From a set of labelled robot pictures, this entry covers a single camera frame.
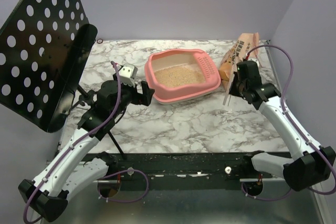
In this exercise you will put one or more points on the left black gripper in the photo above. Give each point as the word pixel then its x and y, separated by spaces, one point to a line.
pixel 140 98

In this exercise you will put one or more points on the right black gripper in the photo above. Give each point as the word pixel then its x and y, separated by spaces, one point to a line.
pixel 234 87

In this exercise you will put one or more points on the grey bag sealing clip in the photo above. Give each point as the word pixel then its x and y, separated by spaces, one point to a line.
pixel 227 95

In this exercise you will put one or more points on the beige cat litter bag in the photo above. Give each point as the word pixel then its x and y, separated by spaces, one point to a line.
pixel 236 54

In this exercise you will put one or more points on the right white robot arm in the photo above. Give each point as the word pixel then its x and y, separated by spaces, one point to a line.
pixel 309 162

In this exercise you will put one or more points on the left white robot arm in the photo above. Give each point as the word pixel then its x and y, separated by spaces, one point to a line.
pixel 49 193

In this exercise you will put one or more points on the pink cat litter box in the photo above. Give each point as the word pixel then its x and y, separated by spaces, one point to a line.
pixel 195 59

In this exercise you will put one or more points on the clean litter in box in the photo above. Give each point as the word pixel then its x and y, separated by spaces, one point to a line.
pixel 178 76

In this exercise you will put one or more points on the black perforated music stand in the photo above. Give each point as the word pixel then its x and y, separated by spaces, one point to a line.
pixel 45 45

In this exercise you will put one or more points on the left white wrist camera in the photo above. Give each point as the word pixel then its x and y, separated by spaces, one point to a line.
pixel 128 74

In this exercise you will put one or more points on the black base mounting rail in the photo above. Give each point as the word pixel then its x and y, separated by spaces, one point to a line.
pixel 189 171

